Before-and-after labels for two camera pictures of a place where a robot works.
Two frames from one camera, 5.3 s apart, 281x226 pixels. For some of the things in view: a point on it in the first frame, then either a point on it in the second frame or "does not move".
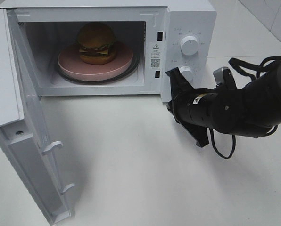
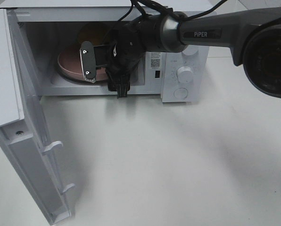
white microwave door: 17,118 does not move
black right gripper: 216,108 to 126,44
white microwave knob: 188,71 does not move
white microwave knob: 189,45 does not move
